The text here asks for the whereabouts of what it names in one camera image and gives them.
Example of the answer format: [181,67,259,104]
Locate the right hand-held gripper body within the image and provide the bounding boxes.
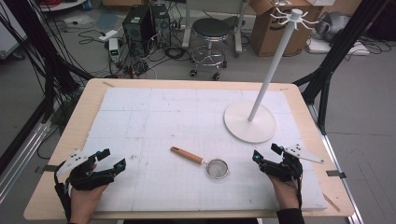
[259,143,325,183]

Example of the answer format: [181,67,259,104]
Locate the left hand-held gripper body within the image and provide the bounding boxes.
[55,149,117,192]

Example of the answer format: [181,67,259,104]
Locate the white hook stand rack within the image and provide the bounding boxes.
[222,7,319,145]

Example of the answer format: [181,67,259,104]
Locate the wooden-handled metal mesh strainer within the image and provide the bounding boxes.
[170,146,231,181]

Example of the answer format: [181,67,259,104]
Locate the person's left hand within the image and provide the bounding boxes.
[69,163,109,224]

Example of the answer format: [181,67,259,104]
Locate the person's right hand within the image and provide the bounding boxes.
[268,175,302,212]

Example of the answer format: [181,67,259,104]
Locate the black tape strip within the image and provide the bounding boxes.
[34,164,61,175]
[325,169,347,180]

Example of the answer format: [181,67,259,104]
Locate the white grid mat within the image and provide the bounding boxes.
[81,86,329,213]

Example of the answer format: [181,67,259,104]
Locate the white power supply unit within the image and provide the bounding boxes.
[107,37,121,63]

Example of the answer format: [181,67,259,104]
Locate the black metal stand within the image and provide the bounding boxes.
[292,0,391,135]
[0,0,95,124]

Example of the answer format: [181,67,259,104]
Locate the brown cardboard box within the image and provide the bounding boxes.
[249,0,325,58]

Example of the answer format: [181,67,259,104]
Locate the white power strip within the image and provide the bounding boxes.
[98,29,120,43]

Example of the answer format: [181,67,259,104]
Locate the large black computer tower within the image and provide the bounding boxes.
[121,4,156,58]

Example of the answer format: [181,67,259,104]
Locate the grey rounded device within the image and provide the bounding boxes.
[313,10,352,44]

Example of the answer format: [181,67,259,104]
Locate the black round stool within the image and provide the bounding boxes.
[189,16,240,81]

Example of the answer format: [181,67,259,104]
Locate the slim black computer tower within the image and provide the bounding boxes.
[150,3,172,49]

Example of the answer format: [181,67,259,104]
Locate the white round table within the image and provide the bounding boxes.
[38,0,87,13]

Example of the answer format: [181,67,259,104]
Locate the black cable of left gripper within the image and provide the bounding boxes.
[53,169,73,223]

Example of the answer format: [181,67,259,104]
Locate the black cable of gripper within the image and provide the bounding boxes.
[53,169,73,223]
[294,167,304,209]

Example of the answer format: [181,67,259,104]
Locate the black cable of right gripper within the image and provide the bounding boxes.
[294,167,304,209]

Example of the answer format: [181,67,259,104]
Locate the aluminium rail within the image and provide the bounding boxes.
[0,119,53,204]
[307,103,365,224]

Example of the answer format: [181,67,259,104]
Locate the coiled black cable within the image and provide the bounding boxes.
[163,46,191,63]

